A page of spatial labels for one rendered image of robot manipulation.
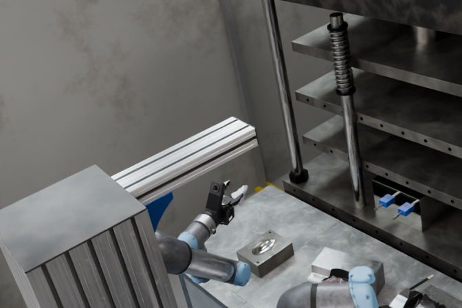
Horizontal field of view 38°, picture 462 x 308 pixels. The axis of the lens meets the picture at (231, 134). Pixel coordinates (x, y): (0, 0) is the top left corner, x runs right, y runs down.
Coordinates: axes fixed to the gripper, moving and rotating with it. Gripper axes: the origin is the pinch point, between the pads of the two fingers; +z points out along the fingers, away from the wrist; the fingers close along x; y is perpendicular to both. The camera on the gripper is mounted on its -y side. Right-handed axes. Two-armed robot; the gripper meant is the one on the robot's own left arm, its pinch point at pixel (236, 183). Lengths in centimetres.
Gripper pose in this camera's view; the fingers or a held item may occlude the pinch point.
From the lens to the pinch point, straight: 236.2
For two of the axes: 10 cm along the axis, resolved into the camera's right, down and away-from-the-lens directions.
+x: 8.7, 2.1, -4.5
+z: 4.9, -5.0, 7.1
